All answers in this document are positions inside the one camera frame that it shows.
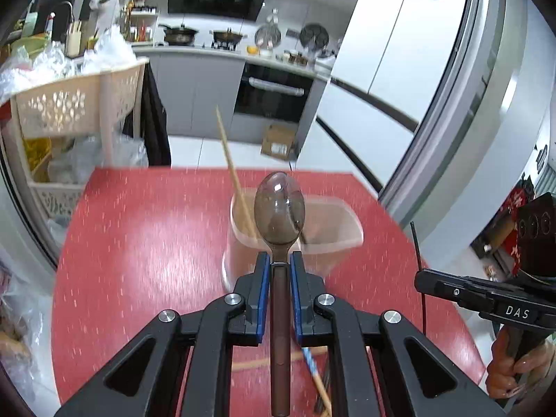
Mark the cardboard box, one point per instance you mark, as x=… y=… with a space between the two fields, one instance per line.
x=278 y=141

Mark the white rice cooker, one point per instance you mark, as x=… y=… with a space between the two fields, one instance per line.
x=325 y=64

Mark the wooden chopstick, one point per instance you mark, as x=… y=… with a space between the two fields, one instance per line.
x=230 y=156
x=256 y=362

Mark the metal kitchen faucet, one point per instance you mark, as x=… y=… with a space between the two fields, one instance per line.
x=65 y=6

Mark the brown wok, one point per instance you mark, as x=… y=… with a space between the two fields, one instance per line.
x=228 y=38

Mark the translucent plastic utensil holder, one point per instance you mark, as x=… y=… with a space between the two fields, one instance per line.
x=334 y=226

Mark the black wok with lid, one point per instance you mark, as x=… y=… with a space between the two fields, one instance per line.
x=178 y=34

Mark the blue patterned chopstick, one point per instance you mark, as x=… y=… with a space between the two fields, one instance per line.
x=310 y=360

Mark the beige knife block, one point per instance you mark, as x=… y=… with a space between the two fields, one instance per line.
x=74 y=43

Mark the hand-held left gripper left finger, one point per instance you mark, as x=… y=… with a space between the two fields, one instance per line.
x=260 y=295

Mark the black hanging garment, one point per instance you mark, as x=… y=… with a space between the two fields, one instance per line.
x=152 y=126

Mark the person's right hand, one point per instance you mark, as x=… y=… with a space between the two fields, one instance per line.
x=499 y=369

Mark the clear plastic bags pile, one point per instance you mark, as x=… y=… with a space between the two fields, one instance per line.
x=108 y=52

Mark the crumpled clear plastic bag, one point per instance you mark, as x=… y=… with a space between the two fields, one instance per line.
x=21 y=312

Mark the plastic bags in cart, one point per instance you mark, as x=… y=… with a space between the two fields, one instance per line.
x=87 y=156

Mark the hanging metal strainer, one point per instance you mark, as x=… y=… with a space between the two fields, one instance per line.
x=268 y=37

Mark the white spice rack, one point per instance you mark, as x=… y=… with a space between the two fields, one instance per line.
x=141 y=21

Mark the green bowl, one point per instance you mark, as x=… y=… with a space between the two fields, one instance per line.
x=30 y=43

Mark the beige plastic storage cart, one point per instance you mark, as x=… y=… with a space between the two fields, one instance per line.
x=56 y=104

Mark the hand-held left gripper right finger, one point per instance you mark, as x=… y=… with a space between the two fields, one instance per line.
x=296 y=295

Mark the black built-in oven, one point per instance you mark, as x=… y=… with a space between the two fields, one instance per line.
x=269 y=104

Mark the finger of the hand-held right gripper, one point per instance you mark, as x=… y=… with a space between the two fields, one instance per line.
x=438 y=286

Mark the hanging dark round pan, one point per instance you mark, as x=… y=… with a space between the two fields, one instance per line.
x=314 y=35

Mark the white refrigerator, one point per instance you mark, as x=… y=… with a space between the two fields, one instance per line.
x=478 y=95
x=382 y=52

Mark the grey kitchen counter cabinet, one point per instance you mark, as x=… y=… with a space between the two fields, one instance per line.
x=195 y=91

